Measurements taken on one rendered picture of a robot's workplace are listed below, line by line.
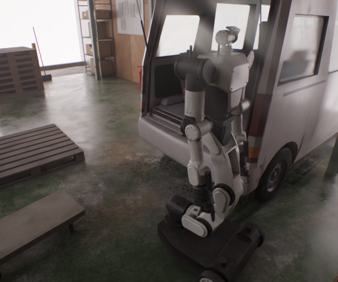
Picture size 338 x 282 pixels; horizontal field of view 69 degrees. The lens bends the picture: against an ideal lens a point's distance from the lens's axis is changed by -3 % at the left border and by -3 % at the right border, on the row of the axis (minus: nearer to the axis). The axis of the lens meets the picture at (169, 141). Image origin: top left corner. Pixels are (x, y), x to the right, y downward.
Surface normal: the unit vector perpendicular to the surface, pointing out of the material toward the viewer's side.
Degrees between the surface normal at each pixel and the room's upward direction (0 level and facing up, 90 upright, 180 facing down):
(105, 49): 90
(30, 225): 0
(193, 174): 90
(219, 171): 90
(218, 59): 42
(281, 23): 77
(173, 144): 85
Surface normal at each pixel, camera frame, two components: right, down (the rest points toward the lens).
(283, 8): 0.02, 0.22
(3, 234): 0.00, -0.90
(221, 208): -0.64, 0.34
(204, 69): 0.77, 0.28
